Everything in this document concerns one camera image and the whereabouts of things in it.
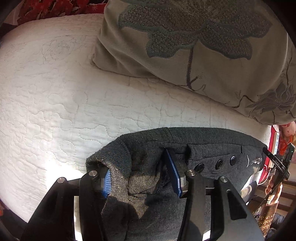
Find dark grey knit pants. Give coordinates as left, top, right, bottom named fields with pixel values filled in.
left=86, top=128, right=265, bottom=240

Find white quilted bedspread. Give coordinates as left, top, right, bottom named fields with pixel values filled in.
left=1, top=14, right=270, bottom=221

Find white power strip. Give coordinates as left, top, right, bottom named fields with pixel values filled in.
left=269, top=126, right=280, bottom=155

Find beige floral embroidered pillow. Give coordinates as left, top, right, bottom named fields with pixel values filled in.
left=93, top=1, right=295, bottom=125

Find red patterned blanket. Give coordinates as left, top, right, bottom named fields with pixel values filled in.
left=17, top=0, right=108, bottom=25

